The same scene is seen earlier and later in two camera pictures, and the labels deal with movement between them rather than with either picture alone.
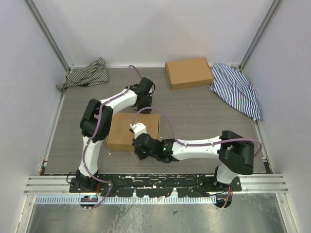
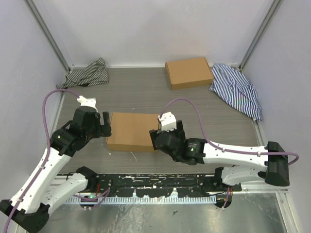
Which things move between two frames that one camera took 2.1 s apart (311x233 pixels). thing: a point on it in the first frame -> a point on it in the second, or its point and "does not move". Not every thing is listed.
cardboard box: x=121 y=138 does not move
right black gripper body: x=143 y=155 -> x=179 y=133
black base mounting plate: x=156 y=185 does not move
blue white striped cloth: x=231 y=84 does not move
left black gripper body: x=147 y=102 -> x=95 y=132
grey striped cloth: x=95 y=73 does not move
